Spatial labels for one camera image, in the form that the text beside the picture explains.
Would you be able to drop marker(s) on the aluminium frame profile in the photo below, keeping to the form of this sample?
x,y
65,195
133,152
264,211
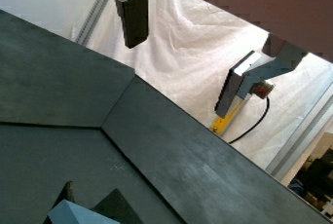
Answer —
x,y
89,22

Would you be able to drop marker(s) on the yellow tool handle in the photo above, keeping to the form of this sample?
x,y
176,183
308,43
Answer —
x,y
220,123

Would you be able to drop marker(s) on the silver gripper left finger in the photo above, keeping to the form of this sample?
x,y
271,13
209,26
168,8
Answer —
x,y
133,17

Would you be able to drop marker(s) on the white cloth backdrop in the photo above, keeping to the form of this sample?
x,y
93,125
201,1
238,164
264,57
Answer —
x,y
195,43

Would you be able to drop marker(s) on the blue double-square block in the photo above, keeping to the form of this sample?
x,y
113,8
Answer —
x,y
69,213

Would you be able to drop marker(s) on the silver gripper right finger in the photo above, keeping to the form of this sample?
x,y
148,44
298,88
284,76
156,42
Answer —
x,y
278,58

